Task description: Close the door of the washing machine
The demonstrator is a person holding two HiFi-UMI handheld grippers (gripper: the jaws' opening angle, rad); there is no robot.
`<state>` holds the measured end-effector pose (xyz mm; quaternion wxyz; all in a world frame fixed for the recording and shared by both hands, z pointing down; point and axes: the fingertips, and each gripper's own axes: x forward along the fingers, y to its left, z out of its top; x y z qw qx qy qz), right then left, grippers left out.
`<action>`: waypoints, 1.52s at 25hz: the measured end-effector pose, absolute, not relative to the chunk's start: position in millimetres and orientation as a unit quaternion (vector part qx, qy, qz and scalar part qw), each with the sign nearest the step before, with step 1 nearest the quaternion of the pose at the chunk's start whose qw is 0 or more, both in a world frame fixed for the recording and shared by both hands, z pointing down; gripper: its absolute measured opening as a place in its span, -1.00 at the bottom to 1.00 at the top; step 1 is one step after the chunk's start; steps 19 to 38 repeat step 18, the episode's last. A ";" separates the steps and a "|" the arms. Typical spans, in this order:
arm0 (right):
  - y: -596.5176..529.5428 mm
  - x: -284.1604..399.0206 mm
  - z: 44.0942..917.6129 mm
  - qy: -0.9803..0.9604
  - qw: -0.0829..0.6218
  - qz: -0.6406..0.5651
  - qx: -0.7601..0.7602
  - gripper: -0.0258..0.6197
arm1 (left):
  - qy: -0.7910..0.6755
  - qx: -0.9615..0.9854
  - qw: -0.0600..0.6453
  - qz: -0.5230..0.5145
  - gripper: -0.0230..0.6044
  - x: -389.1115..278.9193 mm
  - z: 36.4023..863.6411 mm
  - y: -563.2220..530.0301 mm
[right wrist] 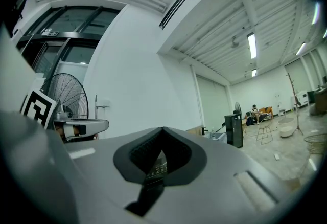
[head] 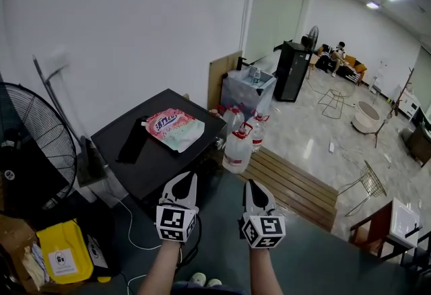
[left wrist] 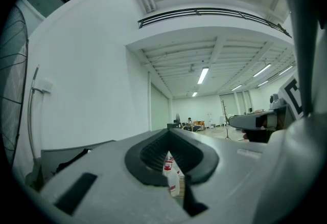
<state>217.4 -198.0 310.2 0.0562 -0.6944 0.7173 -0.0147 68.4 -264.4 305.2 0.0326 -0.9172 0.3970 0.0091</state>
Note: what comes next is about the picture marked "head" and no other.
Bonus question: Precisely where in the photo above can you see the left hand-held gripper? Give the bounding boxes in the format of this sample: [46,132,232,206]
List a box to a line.
[154,171,200,243]

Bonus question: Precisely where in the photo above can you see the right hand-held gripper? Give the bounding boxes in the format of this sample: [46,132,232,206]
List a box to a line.
[238,178,287,250]

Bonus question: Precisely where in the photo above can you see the person's left forearm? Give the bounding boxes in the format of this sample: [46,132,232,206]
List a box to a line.
[136,239,183,295]

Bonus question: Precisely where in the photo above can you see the person's right forearm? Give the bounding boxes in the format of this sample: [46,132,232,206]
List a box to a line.
[248,246,283,295]

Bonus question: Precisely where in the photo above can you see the black washing machine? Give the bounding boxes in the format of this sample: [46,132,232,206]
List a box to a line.
[90,88,228,212]

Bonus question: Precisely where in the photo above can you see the wooden slatted platform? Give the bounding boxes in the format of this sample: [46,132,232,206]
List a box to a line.
[237,145,339,233]

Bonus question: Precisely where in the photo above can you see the pink detergent refill pouch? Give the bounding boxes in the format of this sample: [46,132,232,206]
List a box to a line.
[140,107,205,154]

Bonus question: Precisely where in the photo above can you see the black cloth pouch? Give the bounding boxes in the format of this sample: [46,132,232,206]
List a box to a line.
[116,114,149,165]

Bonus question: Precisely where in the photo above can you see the grey utility box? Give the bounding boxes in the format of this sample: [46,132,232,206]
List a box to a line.
[77,135,108,187]

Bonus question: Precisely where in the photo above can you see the person's blue jeans legs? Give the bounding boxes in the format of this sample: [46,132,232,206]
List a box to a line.
[171,282,248,295]

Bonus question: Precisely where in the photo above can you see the brown wooden board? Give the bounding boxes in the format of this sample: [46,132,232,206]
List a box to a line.
[207,50,243,111]

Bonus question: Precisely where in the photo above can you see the black bin with yellow lid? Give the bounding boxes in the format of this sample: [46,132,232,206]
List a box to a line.
[36,218,119,285]

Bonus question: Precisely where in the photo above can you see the tall black cabinet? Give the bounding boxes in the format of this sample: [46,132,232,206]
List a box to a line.
[273,40,312,102]

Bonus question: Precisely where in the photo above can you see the black tripod stand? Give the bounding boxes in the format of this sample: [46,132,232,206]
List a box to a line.
[365,114,393,149]

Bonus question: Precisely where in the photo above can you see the wooden table with white top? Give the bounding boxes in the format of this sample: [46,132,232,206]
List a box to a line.
[349,197,422,259]

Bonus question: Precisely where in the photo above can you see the black rectangular case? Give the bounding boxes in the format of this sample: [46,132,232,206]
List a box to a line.
[0,141,73,217]

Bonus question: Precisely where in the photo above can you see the light wooden stool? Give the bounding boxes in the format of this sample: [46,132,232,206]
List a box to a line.
[305,53,319,81]

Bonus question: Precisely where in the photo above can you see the blue checked cloth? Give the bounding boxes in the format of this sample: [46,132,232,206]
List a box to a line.
[32,242,51,283]

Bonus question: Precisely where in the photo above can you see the black clamp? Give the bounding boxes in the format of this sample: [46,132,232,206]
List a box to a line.
[405,224,422,239]

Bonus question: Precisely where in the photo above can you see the orange sofa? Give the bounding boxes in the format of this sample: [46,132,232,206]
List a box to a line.
[316,44,368,86]

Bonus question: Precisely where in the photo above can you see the beige crumpled cloth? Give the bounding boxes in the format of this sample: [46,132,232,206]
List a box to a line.
[22,253,46,291]

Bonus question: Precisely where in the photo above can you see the dark brown desk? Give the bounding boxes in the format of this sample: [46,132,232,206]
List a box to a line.
[407,125,431,166]

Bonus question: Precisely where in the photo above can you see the small black standing fan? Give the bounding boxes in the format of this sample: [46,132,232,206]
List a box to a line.
[301,25,320,52]

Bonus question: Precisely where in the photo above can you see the brown cardboard box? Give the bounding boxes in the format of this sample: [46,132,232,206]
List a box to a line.
[0,214,85,295]

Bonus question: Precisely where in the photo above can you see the white low cabinet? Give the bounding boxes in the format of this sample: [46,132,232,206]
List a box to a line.
[402,90,421,119]

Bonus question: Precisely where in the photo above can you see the wooden coat rack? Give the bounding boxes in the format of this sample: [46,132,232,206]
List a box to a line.
[393,67,415,118]

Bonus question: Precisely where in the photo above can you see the clear water jug red handle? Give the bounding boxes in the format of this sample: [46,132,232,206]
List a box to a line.
[222,122,254,175]
[220,104,246,135]
[251,111,270,153]

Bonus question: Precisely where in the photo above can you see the white power cable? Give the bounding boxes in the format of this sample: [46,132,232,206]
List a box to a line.
[114,195,162,295]

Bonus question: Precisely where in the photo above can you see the thin white floor cable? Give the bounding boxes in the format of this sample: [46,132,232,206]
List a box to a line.
[331,135,368,170]

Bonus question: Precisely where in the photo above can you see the gold wire chair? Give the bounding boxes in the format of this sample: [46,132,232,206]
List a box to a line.
[338,160,387,217]

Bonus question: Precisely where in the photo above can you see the gold wire stool frame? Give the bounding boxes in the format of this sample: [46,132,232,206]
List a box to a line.
[318,83,356,119]

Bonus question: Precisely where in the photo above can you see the large black pedestal fan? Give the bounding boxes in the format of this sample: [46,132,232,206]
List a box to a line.
[0,81,78,219]

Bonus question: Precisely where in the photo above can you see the grey wall pipe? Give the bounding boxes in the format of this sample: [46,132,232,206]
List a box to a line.
[32,54,85,150]

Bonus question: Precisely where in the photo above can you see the black frame table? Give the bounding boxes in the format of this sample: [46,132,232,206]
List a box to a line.
[400,229,431,274]

